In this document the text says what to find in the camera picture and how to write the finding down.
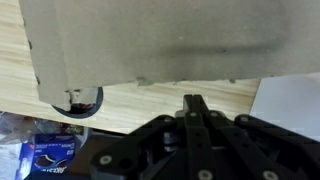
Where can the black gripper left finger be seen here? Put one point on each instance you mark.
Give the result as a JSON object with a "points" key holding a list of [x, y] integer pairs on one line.
{"points": [[166, 148]]}

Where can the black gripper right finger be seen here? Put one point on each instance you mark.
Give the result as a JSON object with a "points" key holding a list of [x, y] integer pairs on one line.
{"points": [[248, 148]]}

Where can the brown cardboard box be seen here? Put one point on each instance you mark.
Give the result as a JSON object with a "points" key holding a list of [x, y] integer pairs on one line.
{"points": [[78, 46]]}

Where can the white three-drawer cabinet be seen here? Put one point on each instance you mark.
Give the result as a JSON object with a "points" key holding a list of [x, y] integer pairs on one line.
{"points": [[291, 102]]}

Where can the blue snack package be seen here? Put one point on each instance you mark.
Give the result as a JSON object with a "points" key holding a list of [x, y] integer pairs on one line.
{"points": [[47, 152]]}

